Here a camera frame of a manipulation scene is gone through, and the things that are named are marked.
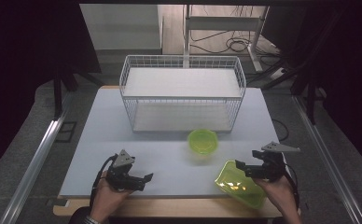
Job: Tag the aluminium rail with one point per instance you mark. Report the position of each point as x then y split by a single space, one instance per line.
33 169
325 161

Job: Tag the white cabinet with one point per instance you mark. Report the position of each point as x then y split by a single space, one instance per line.
121 26

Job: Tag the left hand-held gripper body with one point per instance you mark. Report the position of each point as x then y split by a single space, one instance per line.
123 174

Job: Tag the green rectangular plastic container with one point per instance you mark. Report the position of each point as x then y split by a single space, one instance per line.
238 185

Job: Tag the white metal desk frame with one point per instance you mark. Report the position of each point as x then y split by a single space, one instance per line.
222 26

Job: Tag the person's left hand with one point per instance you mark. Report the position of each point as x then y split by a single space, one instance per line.
107 199

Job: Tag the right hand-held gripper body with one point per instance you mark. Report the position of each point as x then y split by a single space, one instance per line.
271 163

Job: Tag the green round plastic bowl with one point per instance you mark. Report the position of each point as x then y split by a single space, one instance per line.
202 141

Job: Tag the white power strip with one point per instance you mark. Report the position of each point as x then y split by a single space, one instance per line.
277 73

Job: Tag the black metal stand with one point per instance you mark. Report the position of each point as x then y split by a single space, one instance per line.
62 81
306 77

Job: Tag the person's right hand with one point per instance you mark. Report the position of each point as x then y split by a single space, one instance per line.
277 193

